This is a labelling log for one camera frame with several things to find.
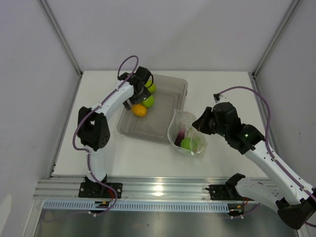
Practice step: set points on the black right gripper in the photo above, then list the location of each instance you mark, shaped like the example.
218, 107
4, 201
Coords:
200, 124

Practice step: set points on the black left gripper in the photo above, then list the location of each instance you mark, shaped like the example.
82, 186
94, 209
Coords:
144, 95

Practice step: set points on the orange fruit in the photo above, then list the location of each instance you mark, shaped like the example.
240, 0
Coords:
139, 110

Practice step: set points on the green custard apple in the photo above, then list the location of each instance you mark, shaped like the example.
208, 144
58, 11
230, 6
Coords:
188, 144

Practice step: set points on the clear dotted zip bag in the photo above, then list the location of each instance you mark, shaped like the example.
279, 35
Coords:
180, 119

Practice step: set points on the purple eggplant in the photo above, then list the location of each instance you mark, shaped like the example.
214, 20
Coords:
180, 137

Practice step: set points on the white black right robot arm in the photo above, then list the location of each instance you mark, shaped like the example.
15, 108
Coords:
293, 203

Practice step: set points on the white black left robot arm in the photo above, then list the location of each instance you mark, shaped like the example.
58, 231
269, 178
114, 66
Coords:
94, 133

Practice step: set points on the grey plastic food bin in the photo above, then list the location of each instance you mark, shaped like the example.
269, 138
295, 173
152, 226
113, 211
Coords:
170, 95

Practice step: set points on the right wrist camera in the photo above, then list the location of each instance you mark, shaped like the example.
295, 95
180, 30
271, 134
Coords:
219, 98

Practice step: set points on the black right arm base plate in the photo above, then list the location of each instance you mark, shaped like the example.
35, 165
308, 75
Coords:
224, 192

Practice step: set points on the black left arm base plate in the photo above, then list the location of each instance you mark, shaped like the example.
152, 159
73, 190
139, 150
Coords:
95, 190

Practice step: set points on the left aluminium frame post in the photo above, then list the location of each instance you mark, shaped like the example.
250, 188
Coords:
60, 36

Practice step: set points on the aluminium frame post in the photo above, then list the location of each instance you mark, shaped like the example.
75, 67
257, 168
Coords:
60, 36
285, 21

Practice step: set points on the aluminium mounting rail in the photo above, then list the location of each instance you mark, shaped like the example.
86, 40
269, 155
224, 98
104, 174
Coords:
134, 188

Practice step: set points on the white slotted cable duct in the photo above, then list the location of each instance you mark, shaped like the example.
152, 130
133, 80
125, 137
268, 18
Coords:
207, 207

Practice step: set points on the right aluminium frame post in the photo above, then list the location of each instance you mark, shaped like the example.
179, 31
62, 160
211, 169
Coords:
285, 21

